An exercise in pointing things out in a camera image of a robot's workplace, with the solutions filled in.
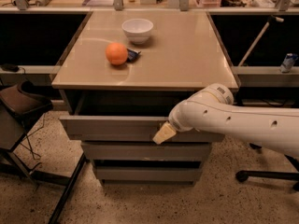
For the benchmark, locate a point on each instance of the white bowl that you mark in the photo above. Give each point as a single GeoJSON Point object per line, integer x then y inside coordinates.
{"type": "Point", "coordinates": [138, 31]}

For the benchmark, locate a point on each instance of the grey drawer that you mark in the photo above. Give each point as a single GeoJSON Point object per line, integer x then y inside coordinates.
{"type": "Point", "coordinates": [143, 175]}
{"type": "Point", "coordinates": [126, 116]}
{"type": "Point", "coordinates": [146, 151]}

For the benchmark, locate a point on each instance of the black office chair right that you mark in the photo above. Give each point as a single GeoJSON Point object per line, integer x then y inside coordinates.
{"type": "Point", "coordinates": [243, 175]}

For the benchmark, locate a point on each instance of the black device on shelf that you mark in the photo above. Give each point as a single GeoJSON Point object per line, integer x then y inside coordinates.
{"type": "Point", "coordinates": [9, 67]}

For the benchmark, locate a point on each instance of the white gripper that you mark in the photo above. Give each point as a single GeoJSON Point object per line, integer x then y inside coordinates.
{"type": "Point", "coordinates": [175, 125]}

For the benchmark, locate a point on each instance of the grey bottom drawer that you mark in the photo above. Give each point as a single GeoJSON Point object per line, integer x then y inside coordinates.
{"type": "Point", "coordinates": [143, 175]}

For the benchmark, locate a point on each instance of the white stick with black tip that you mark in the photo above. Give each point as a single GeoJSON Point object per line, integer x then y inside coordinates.
{"type": "Point", "coordinates": [271, 19]}

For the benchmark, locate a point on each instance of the grey drawer cabinet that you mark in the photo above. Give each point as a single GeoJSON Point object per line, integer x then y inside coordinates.
{"type": "Point", "coordinates": [182, 54]}

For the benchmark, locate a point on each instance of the grey top drawer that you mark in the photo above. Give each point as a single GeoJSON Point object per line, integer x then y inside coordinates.
{"type": "Point", "coordinates": [126, 116]}

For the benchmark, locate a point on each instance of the blue white can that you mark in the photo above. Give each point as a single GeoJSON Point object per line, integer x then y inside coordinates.
{"type": "Point", "coordinates": [288, 62]}

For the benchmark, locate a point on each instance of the grey middle drawer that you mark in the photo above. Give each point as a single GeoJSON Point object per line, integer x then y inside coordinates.
{"type": "Point", "coordinates": [146, 151]}

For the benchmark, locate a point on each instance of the orange fruit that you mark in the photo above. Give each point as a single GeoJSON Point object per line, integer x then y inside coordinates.
{"type": "Point", "coordinates": [116, 53]}

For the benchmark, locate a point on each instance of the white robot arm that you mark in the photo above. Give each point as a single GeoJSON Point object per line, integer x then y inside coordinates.
{"type": "Point", "coordinates": [212, 110]}

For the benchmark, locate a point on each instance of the dark blue snack packet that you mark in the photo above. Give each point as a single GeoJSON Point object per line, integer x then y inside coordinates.
{"type": "Point", "coordinates": [132, 55]}

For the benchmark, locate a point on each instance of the brown office chair left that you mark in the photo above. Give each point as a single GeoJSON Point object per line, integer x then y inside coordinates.
{"type": "Point", "coordinates": [20, 110]}

